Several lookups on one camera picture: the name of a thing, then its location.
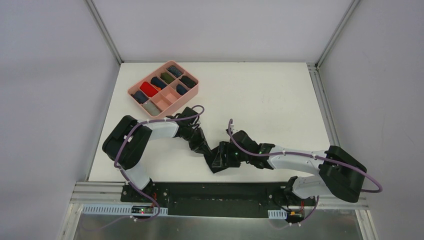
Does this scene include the black underwear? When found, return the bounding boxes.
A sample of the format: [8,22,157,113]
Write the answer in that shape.
[180,75,197,89]
[203,146,229,174]

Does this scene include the grey underwear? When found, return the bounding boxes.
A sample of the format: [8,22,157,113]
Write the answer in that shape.
[142,100,161,117]

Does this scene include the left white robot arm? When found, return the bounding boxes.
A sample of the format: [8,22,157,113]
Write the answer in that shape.
[101,107,212,203]

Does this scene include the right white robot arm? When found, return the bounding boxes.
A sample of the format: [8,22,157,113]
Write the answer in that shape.
[209,130,367,205]

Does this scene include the small navy rolled underwear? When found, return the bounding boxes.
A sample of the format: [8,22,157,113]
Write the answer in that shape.
[175,84,188,96]

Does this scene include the black rolled underwear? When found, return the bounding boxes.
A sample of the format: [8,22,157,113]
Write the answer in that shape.
[180,75,197,89]

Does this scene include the olive rolled underwear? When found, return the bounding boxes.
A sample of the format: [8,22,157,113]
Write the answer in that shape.
[160,72,175,85]

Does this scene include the red rolled underwear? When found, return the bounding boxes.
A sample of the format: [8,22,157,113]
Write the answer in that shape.
[139,81,159,98]

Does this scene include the dark blue rolled underwear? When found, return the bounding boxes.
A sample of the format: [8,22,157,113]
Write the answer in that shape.
[132,90,149,105]

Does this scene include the striped rolled underwear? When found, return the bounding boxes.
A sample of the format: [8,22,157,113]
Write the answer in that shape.
[167,65,183,78]

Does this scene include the pink divided organizer tray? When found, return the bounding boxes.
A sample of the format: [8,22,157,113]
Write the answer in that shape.
[127,60,200,119]

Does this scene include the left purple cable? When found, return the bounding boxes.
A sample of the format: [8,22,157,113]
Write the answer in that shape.
[113,105,205,223]

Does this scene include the purple cable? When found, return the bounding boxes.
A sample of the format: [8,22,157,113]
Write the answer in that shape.
[113,105,205,223]
[227,118,383,229]

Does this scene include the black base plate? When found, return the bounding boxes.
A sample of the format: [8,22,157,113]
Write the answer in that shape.
[120,182,316,218]

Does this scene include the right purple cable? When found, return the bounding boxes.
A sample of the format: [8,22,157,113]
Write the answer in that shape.
[227,118,383,229]

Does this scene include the aluminium frame rail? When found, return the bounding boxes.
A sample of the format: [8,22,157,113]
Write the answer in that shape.
[70,181,124,204]

